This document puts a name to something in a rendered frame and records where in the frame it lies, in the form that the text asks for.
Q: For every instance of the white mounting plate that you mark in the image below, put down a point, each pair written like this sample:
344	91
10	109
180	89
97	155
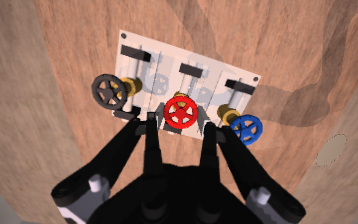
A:
164	69

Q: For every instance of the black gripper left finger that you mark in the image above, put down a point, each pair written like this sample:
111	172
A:
81	193

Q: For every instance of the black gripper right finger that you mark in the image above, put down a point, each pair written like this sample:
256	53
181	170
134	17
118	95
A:
267	199

